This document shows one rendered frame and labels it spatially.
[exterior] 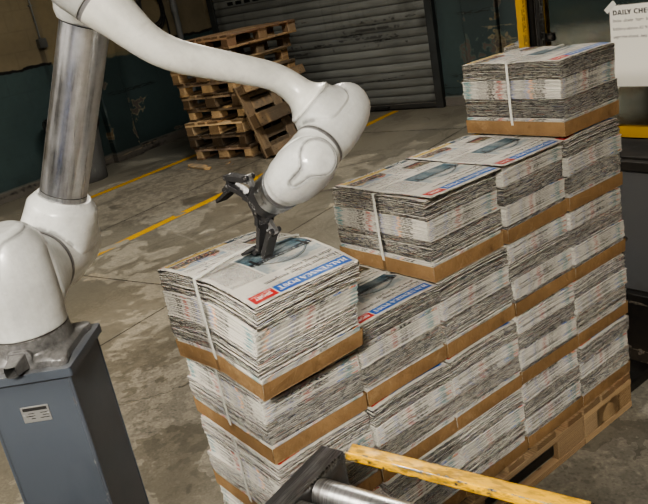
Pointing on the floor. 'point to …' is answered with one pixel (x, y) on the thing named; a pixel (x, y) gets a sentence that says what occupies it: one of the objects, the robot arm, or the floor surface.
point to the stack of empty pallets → (220, 141)
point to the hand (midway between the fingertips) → (235, 225)
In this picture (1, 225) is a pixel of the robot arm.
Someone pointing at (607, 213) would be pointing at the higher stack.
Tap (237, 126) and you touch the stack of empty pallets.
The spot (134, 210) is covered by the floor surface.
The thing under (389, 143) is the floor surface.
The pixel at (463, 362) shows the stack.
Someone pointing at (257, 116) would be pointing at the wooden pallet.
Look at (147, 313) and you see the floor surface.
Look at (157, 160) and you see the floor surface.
